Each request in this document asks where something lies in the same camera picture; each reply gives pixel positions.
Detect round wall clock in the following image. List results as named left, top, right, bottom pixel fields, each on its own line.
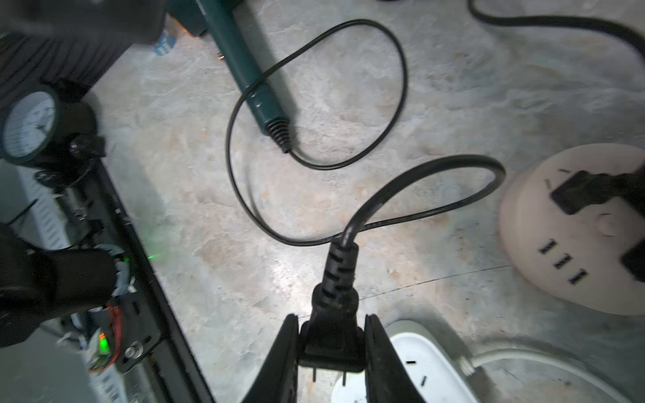
left=1, top=85, right=97, bottom=171

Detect black cord of green dryer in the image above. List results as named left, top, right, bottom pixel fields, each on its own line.
left=225, top=18, right=507, bottom=388

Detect dark green hair dryer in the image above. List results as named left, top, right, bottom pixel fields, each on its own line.
left=166, top=0, right=292, bottom=153

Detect white square power strip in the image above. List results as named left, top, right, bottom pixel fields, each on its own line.
left=331, top=320, right=480, bottom=402

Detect pink round power strip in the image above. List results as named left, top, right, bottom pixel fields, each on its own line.
left=500, top=144, right=644, bottom=316

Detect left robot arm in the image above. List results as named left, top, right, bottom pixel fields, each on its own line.
left=1, top=1, right=166, bottom=347

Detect white slotted cable duct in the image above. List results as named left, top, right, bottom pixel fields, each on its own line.
left=5, top=167, right=129, bottom=402

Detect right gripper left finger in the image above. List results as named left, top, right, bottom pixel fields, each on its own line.
left=243, top=314, right=299, bottom=403

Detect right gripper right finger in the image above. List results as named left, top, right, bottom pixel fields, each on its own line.
left=364, top=315, right=424, bottom=403

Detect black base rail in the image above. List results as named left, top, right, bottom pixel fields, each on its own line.
left=67, top=162, right=213, bottom=402

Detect small clear bottle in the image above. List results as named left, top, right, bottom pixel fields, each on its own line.
left=150, top=28, right=176, bottom=56

